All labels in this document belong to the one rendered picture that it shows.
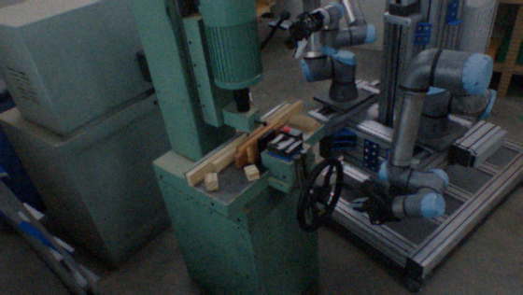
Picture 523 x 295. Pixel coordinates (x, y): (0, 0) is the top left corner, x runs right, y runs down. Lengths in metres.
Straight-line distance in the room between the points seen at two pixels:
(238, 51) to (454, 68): 0.65
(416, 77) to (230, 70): 0.59
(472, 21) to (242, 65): 1.12
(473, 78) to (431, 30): 0.62
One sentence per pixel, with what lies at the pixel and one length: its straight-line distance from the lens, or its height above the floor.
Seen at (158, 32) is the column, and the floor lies 1.37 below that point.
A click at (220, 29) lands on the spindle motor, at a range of 1.28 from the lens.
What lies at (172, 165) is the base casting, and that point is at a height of 0.80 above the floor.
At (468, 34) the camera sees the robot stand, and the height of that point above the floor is 1.11.
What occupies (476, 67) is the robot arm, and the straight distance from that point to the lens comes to 1.26.
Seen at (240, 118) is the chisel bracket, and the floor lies 1.06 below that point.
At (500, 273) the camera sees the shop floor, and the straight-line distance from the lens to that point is 2.42.
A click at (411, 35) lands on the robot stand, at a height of 1.18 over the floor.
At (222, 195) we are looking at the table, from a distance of 1.36.
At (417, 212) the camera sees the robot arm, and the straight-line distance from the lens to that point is 1.36.
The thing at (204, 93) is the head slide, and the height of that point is 1.14.
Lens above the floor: 1.77
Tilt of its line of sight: 34 degrees down
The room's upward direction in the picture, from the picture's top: 7 degrees counter-clockwise
